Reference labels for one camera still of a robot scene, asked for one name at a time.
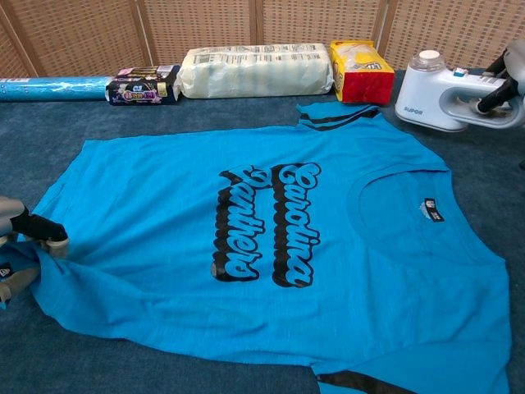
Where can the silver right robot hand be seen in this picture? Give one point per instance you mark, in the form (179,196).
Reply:
(517,74)

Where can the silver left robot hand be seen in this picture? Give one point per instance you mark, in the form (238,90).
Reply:
(37,227)

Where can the white handheld garment steamer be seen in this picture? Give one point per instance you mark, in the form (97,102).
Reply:
(422,92)

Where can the blue printed t-shirt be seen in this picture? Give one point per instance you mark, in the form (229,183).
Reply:
(164,230)

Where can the teal carpet table cover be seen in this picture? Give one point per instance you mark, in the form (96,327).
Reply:
(49,123)

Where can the blue plastic film roll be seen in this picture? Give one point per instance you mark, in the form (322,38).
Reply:
(53,88)

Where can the yellow red snack package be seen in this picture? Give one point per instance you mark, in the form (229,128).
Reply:
(365,82)

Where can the dark sanitary pad package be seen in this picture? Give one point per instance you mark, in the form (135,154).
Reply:
(139,92)

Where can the woven wooden folding screen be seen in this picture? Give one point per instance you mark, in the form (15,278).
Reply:
(82,33)

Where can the long white wrapped pack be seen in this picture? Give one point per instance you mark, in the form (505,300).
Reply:
(254,71)

